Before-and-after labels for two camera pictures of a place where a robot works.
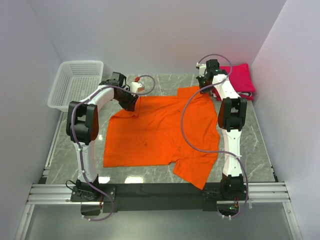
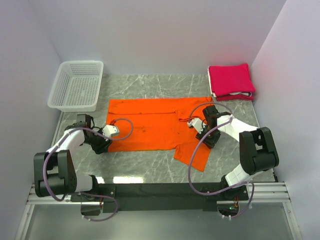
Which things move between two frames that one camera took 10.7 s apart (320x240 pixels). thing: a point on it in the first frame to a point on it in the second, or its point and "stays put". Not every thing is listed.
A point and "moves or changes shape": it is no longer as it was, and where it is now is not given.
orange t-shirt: x=153 y=135 moves or changes shape
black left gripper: x=130 y=105 to x=102 y=147
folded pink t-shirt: x=240 y=75 stays put
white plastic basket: x=74 y=81 stays put
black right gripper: x=199 y=79 to x=210 y=143
